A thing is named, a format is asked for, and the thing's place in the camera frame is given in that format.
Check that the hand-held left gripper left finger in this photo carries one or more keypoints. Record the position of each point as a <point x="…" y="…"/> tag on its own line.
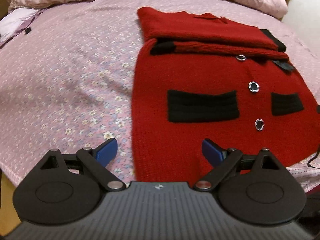
<point x="107" y="151"/>

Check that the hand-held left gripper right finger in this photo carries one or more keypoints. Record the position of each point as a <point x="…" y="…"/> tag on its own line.
<point x="212" y="151"/>

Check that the red knit cardigan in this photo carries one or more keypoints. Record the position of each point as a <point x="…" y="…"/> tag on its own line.
<point x="200" y="67"/>

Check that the floral pink bed sheet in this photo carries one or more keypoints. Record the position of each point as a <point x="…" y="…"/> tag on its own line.
<point x="62" y="80"/>

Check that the small black object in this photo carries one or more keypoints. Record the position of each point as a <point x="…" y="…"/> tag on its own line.
<point x="27" y="30"/>

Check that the white pillow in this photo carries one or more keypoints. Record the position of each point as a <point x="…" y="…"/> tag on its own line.
<point x="12" y="22"/>

